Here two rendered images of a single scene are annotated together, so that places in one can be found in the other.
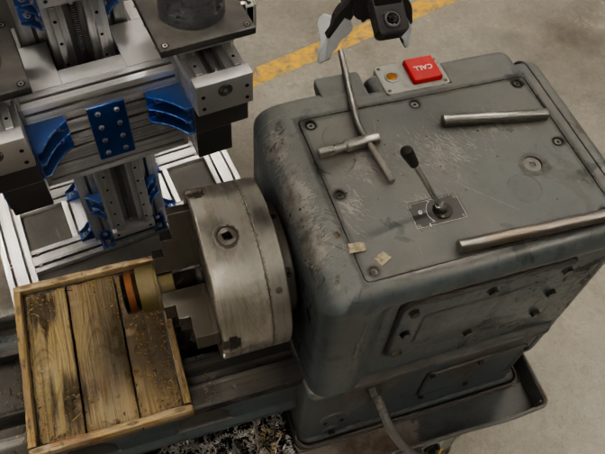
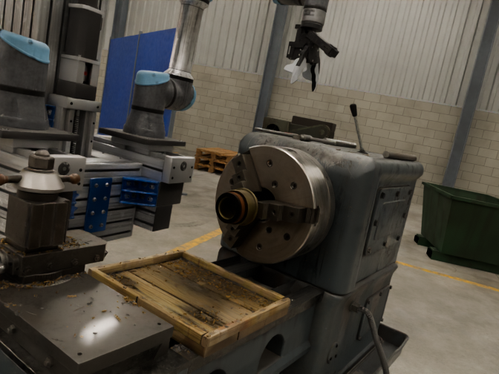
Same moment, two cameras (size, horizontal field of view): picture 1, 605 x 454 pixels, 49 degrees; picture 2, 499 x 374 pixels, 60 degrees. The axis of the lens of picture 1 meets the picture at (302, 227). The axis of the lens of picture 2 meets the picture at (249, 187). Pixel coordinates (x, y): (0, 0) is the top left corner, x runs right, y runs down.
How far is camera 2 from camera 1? 1.23 m
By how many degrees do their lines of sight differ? 54
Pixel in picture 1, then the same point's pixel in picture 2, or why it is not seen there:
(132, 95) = (116, 176)
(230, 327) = (316, 196)
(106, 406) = (229, 313)
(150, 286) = (248, 194)
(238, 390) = (297, 300)
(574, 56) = not seen: hidden behind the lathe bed
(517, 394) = (388, 346)
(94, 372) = (199, 301)
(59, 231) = not seen: outside the picture
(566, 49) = not seen: hidden behind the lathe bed
